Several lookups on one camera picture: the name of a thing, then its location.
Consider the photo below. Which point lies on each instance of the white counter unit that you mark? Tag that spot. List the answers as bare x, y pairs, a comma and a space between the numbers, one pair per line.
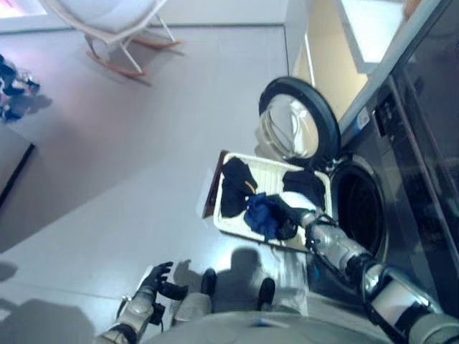
369, 28

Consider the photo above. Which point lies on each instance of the black garment with yellow tag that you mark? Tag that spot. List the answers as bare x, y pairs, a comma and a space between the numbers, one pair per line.
235, 186

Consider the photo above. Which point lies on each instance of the plain black garment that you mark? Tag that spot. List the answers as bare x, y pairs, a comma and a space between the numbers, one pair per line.
305, 182

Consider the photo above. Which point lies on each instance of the white woven laundry basket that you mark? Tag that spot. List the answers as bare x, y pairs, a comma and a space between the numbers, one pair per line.
269, 175

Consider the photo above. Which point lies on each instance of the grey seat cushion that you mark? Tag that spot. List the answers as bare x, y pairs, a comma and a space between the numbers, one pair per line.
107, 14

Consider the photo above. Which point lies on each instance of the brown wooden stool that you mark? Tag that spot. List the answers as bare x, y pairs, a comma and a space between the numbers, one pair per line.
211, 190

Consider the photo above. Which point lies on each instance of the blue garment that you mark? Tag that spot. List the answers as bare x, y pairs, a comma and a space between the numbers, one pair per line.
261, 215

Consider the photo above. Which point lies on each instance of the round glass washer door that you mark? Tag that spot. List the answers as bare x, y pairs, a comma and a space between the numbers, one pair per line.
322, 111

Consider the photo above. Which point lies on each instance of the robot left black hand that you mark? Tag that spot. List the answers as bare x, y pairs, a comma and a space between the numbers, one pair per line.
159, 279

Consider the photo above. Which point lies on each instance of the robot grey torso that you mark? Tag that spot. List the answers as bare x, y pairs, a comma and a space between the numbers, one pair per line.
251, 329

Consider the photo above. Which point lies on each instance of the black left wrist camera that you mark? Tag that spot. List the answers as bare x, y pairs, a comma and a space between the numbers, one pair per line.
159, 313

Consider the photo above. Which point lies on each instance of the black edged grey panel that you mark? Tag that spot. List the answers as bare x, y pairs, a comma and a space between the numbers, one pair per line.
14, 161

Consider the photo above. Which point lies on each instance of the blue energy label sticker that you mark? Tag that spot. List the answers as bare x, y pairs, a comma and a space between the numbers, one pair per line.
363, 117

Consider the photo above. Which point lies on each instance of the robot left silver arm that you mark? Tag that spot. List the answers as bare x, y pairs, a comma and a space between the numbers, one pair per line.
138, 311

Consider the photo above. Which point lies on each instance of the dark grey washing machine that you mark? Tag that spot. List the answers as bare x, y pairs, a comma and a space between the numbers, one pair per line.
398, 179

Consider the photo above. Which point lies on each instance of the robot right silver arm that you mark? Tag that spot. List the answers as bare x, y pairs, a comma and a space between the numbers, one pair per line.
340, 243

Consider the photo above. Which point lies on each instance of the robot right black hand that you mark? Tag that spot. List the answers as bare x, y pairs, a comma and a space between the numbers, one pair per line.
292, 215

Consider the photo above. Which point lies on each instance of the dark grey dryer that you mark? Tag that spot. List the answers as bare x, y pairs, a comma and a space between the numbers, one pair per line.
437, 71

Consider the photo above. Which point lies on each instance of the white rocking chair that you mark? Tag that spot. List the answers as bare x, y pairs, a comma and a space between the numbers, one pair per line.
118, 34

